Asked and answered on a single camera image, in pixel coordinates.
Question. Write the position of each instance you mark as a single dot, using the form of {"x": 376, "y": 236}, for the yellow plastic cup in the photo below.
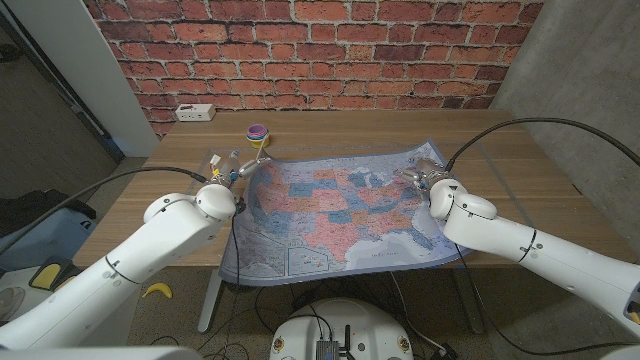
{"x": 260, "y": 143}

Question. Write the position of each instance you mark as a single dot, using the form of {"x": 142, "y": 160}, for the blue storage bin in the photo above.
{"x": 45, "y": 245}

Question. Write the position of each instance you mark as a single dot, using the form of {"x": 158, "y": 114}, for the white door frame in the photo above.
{"x": 90, "y": 75}

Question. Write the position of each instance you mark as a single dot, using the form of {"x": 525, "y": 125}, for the white power strip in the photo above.
{"x": 195, "y": 112}

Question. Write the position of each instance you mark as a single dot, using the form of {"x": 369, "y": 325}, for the grey table leg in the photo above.
{"x": 210, "y": 305}
{"x": 470, "y": 305}

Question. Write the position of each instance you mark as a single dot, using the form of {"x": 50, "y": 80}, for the yellow banana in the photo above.
{"x": 159, "y": 288}

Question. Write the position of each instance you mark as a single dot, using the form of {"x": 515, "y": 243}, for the brick print backdrop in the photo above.
{"x": 320, "y": 55}

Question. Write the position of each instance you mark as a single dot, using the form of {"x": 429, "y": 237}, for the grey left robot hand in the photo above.
{"x": 240, "y": 172}

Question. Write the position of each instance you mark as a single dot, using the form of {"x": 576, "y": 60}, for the black bag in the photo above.
{"x": 35, "y": 202}

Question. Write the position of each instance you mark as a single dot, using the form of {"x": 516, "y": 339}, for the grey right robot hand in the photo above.
{"x": 425, "y": 172}

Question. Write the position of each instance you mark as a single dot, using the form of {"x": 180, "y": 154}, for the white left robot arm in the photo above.
{"x": 150, "y": 240}

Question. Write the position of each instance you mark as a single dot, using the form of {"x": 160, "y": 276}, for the grey electronics box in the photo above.
{"x": 327, "y": 351}

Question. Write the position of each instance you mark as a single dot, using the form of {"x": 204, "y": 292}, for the white robot torso edge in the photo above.
{"x": 100, "y": 354}

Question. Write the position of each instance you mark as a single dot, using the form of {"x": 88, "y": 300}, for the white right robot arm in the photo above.
{"x": 525, "y": 245}

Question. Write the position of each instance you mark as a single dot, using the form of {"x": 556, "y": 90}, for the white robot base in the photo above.
{"x": 340, "y": 325}

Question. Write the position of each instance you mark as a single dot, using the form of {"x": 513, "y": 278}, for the stacked colourful small bowls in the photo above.
{"x": 250, "y": 134}

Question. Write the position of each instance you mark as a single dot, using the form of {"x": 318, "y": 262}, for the yellow pad in black holder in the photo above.
{"x": 47, "y": 274}

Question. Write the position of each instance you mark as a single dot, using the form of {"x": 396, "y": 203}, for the laminated USA map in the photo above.
{"x": 330, "y": 220}

